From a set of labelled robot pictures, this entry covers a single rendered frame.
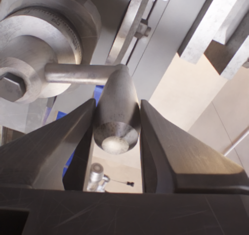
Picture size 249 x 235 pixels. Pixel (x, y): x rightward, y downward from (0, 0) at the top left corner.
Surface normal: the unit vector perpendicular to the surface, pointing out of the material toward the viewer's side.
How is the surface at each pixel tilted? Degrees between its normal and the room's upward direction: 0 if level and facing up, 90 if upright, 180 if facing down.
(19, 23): 90
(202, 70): 90
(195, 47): 90
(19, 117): 90
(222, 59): 180
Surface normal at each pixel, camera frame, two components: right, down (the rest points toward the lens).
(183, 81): -0.02, 0.61
